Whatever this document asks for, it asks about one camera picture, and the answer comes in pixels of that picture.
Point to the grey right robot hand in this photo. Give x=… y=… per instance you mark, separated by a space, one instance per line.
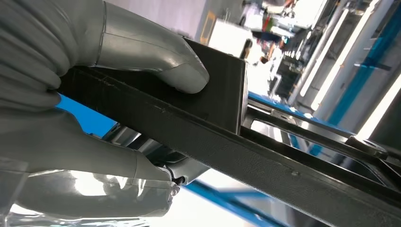
x=141 y=47

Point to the blue steel shelf rack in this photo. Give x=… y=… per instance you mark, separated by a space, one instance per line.
x=84 y=119

